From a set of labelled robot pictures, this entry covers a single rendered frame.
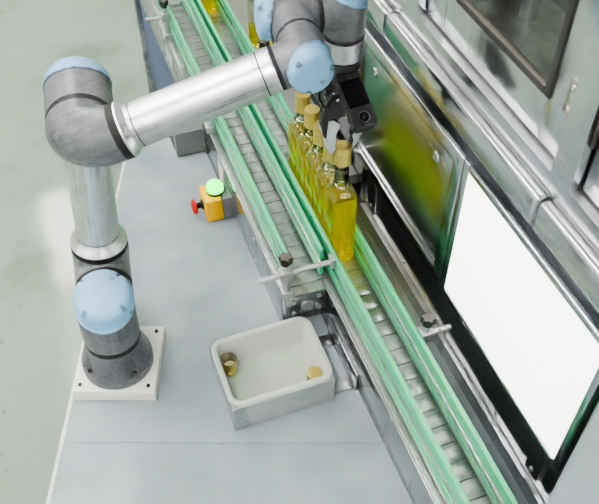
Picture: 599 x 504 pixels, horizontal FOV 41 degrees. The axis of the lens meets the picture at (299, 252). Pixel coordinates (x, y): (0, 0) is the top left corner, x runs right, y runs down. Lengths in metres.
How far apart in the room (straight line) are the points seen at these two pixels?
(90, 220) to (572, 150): 0.90
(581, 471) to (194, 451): 1.17
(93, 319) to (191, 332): 0.33
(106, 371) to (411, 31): 0.91
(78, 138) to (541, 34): 0.72
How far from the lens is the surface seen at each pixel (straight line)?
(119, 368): 1.71
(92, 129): 1.32
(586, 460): 0.60
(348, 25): 1.42
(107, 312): 1.59
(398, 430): 1.56
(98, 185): 1.55
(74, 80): 1.42
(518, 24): 1.29
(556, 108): 1.23
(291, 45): 1.29
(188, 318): 1.87
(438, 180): 1.53
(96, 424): 1.75
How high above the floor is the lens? 2.22
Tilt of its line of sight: 48 degrees down
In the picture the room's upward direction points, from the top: straight up
